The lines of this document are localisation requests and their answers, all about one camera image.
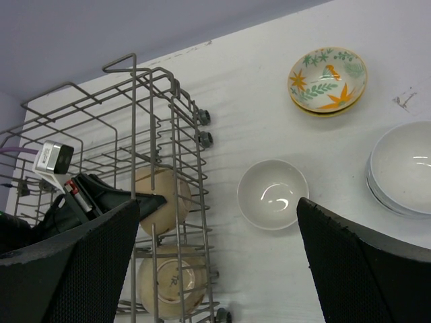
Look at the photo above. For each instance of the cream floral patterned bowl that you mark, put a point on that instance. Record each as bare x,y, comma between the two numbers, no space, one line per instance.
327,79

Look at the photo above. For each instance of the beige bowl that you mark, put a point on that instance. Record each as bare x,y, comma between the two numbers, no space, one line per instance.
176,192
268,194
170,287

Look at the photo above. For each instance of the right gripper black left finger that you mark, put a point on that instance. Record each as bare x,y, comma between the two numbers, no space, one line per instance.
75,276

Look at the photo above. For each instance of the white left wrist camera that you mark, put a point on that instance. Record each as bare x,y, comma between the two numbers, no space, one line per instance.
52,163

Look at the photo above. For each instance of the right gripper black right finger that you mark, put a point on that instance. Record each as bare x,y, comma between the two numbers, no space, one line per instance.
360,274

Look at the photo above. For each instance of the grey wire dish rack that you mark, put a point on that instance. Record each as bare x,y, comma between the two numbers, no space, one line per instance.
132,117

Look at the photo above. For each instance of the yellow green patterned bowl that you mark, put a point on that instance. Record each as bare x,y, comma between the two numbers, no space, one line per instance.
326,114

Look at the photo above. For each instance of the white blue bowl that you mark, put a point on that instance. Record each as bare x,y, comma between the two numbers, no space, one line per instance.
400,165
381,195
399,213

